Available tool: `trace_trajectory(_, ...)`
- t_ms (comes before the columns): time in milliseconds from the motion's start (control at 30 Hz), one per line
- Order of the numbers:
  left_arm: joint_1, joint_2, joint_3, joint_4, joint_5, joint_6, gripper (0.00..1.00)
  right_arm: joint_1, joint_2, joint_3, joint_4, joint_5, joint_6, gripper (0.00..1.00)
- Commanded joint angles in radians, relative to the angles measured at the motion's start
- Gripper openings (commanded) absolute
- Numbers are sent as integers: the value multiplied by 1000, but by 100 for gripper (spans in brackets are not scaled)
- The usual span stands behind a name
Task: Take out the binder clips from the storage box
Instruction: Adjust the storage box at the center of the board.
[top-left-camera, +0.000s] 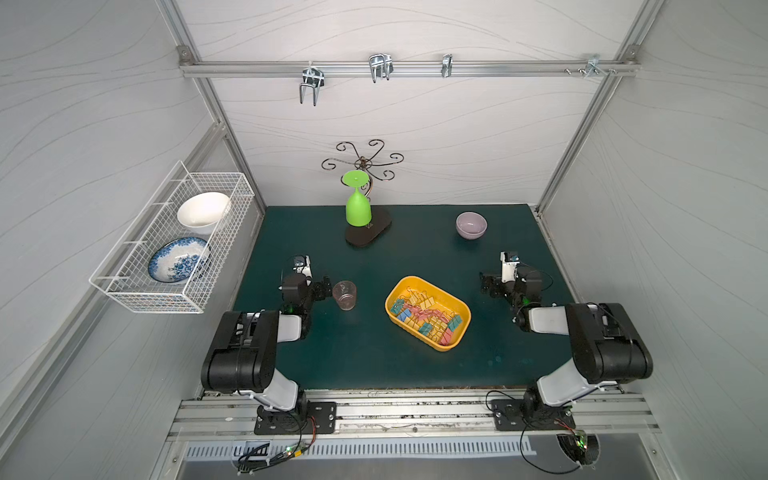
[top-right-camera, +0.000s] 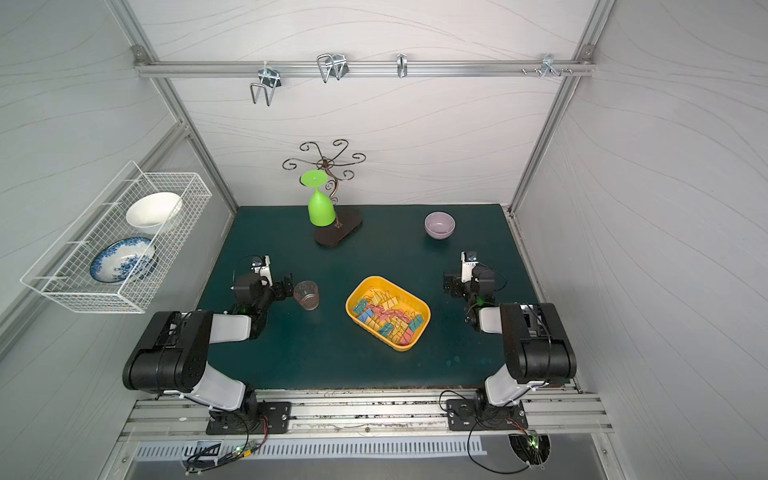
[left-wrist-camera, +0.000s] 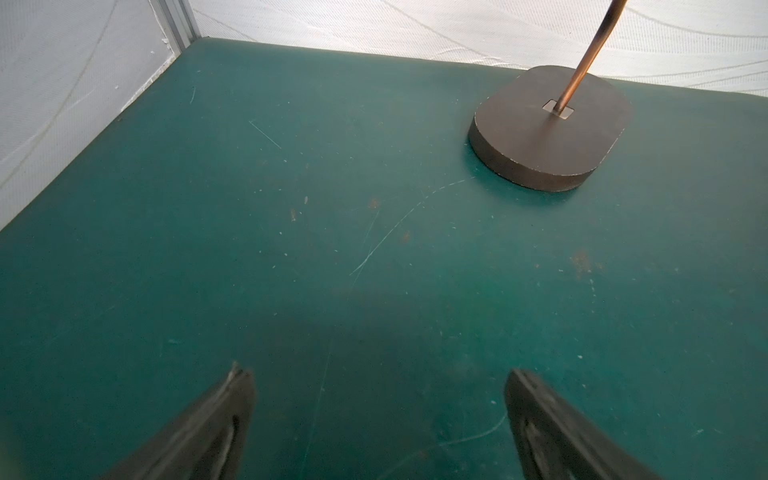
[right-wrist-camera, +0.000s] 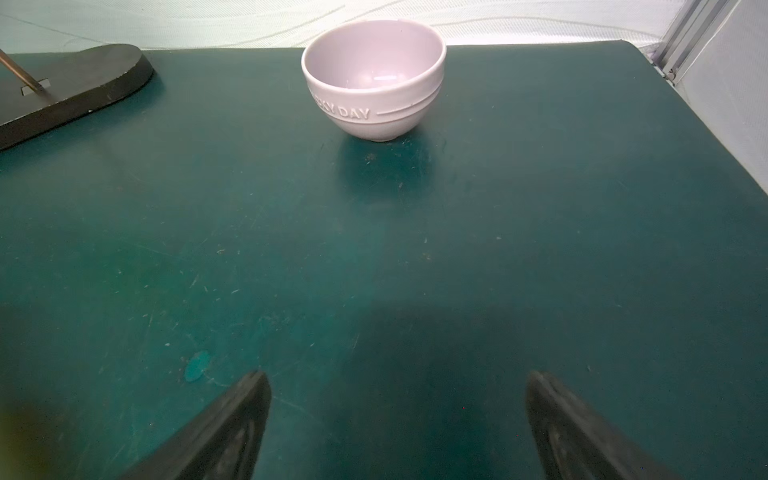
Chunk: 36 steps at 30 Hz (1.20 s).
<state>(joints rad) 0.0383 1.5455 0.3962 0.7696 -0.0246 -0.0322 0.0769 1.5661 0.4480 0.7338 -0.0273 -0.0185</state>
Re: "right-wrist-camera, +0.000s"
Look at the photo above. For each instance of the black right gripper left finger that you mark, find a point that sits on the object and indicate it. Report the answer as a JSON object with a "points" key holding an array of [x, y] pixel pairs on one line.
{"points": [[221, 442]]}

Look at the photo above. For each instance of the dark metal cup stand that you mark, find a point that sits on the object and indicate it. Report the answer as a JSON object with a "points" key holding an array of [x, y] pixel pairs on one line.
{"points": [[80, 84]]}

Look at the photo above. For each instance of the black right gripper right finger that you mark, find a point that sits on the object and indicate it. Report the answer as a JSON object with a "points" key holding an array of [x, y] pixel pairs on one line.
{"points": [[574, 441]]}

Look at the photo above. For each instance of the lilac ceramic bowl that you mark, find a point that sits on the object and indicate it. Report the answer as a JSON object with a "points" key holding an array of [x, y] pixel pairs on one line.
{"points": [[375, 79]]}

